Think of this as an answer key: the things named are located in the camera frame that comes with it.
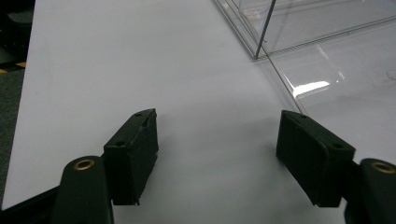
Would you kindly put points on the clear acrylic box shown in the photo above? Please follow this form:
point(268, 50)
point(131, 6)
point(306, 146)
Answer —
point(311, 25)

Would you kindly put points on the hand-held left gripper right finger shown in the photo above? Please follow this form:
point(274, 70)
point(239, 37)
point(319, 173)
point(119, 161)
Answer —
point(311, 155)

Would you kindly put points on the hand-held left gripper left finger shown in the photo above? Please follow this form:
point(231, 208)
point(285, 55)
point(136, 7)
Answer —
point(130, 155)

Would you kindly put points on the clear acrylic lid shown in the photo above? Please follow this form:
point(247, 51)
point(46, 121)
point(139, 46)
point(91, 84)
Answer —
point(342, 93)

